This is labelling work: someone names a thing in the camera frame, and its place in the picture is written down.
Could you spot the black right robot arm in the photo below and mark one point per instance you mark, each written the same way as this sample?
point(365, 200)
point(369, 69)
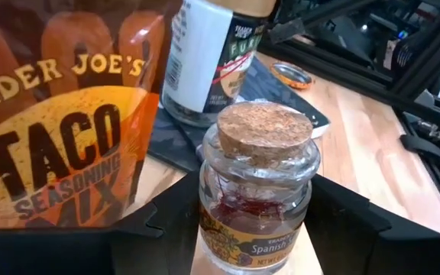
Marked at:
point(330, 26)

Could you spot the black aluminium table frame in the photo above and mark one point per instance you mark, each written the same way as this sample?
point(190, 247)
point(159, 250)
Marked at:
point(357, 76)

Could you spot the Yellowstone booklet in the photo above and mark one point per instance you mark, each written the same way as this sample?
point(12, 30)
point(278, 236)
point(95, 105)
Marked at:
point(170, 145)

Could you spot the small orange-rimmed round tin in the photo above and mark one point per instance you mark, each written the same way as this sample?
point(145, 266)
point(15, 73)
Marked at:
point(292, 75)

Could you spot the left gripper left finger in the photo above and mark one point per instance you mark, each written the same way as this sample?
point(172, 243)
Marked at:
point(90, 252)

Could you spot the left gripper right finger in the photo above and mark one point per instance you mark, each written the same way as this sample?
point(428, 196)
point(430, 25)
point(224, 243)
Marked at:
point(357, 244)

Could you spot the orange taco seasoning packet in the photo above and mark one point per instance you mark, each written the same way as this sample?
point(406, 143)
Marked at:
point(59, 114)

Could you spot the tan-lid furikake jar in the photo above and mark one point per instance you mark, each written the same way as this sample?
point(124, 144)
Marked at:
point(204, 57)

